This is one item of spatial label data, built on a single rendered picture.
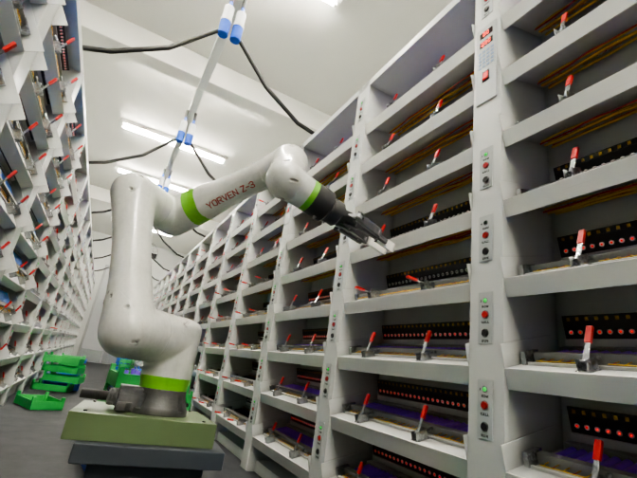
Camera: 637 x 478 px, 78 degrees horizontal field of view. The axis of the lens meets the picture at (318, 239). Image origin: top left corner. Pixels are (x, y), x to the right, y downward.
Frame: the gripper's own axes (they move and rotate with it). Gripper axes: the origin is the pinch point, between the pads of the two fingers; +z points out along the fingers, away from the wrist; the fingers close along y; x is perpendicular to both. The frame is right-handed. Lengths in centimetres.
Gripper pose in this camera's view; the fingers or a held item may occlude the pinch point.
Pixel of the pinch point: (381, 244)
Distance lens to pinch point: 119.7
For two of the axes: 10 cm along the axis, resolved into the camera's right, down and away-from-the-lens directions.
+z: 8.0, 5.1, 3.2
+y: -4.8, 2.2, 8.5
